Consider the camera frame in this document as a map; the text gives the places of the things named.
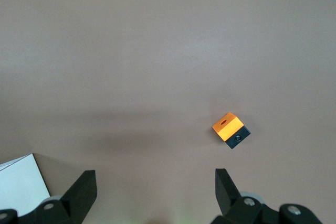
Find brown table cover sheet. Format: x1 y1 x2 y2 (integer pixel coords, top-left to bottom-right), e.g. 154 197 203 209
0 0 336 224

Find white drawer cabinet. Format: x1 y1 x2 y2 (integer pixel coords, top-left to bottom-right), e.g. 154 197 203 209
0 153 51 217

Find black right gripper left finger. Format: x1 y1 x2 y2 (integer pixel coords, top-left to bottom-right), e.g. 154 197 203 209
17 170 98 224

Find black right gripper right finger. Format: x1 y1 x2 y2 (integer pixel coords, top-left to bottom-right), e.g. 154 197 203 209
212 168 283 224

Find orange and black button box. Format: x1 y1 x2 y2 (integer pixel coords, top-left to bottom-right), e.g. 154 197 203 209
212 112 251 150

